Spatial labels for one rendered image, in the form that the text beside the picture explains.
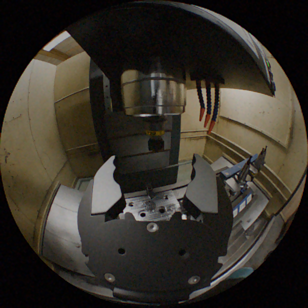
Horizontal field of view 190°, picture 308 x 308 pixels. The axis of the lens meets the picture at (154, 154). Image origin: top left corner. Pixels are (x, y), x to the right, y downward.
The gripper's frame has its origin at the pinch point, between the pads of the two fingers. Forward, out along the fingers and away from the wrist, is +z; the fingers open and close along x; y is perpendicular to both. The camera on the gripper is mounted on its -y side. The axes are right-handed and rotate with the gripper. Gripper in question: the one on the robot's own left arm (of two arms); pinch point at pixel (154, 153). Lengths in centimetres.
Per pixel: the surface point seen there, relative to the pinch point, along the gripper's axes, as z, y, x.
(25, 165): 3, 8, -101
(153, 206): 14.6, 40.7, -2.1
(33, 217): -25, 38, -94
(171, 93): 8.2, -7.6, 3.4
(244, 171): 7.1, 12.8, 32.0
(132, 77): 8.5, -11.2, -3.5
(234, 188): 4.3, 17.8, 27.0
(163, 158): 60, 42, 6
